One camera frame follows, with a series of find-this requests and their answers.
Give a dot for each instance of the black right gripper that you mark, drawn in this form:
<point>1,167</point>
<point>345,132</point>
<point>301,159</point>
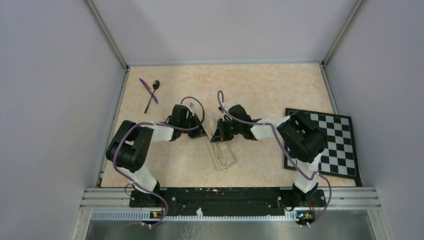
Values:
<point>220,134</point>

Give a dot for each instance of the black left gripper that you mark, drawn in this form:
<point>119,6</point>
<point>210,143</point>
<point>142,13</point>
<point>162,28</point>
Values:
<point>197,132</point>

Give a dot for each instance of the cream cloth napkin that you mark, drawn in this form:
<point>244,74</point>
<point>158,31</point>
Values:
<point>220,153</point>

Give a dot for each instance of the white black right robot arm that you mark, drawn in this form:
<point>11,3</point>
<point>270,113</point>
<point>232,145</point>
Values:
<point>303,142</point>

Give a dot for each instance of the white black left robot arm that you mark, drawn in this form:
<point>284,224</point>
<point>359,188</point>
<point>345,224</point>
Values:
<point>129,147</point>

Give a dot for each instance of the black spoon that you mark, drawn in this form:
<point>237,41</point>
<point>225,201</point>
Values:
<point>155,85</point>

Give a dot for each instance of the iridescent purple knife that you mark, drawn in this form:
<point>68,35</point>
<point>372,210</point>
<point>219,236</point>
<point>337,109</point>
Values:
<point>149,90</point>

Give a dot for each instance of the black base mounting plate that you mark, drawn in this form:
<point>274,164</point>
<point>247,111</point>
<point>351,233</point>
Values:
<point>223,201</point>

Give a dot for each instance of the black white checkerboard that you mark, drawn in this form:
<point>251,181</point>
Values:
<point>340,158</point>

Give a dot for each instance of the aluminium front rail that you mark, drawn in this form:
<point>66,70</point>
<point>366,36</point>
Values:
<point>113,204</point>

